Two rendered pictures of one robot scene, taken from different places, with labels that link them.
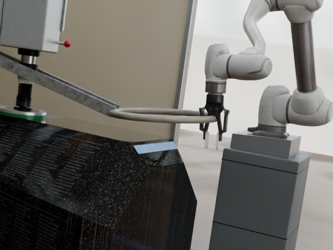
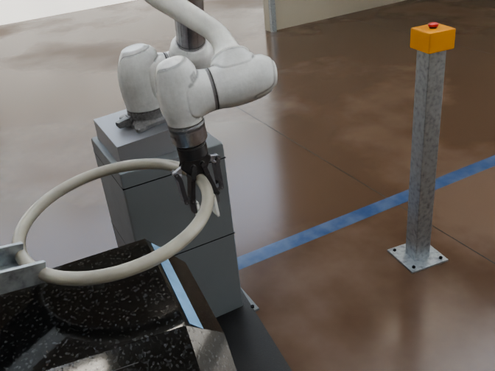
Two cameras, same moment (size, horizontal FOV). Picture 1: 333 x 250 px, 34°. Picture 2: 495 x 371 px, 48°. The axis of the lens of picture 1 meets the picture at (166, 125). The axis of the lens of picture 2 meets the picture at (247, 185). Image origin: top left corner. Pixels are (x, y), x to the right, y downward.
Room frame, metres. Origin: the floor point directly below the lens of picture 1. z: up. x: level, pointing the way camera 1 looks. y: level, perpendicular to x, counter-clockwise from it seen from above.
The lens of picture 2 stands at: (1.41, 0.66, 1.65)
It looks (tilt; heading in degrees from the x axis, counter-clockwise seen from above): 29 degrees down; 312
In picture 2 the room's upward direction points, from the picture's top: 6 degrees counter-clockwise
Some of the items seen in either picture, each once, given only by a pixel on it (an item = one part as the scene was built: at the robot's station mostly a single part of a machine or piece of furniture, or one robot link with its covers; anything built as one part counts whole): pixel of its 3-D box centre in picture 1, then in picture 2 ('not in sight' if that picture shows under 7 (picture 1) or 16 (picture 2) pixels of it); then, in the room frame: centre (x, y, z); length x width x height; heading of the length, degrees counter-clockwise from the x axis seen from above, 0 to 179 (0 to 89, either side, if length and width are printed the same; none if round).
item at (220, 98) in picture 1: (214, 104); (194, 157); (2.35, -0.19, 1.05); 0.08 x 0.07 x 0.09; 69
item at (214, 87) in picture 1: (215, 87); (188, 131); (2.35, -0.19, 1.12); 0.09 x 0.09 x 0.06
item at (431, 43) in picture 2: not in sight; (423, 153); (2.26, -1.42, 0.54); 0.20 x 0.20 x 1.09; 61
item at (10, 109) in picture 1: (22, 110); not in sight; (2.50, 0.66, 0.89); 0.21 x 0.21 x 0.01
